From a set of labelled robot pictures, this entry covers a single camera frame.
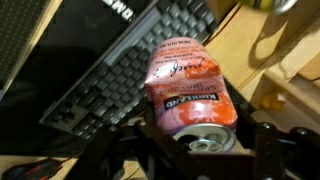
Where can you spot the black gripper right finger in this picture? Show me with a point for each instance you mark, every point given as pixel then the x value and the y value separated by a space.
pixel 246 120

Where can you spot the black desk mat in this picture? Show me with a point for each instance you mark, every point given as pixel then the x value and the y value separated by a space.
pixel 66 40

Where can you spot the light wooden desk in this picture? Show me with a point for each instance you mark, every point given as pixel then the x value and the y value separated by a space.
pixel 240 50

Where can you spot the grey and black keyboard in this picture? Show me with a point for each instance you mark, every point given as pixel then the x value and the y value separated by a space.
pixel 116 83

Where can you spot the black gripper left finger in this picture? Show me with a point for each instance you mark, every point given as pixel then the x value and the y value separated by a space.
pixel 149 118

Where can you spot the pink dented soda can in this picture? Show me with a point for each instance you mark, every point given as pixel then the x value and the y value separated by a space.
pixel 190 96

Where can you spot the yellow soda can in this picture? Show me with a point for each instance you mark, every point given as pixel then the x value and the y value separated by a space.
pixel 266 5

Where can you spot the light wooden shelf unit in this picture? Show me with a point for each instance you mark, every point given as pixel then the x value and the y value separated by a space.
pixel 300 96

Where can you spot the small yellow figurine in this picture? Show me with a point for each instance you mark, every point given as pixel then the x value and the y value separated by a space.
pixel 271 101

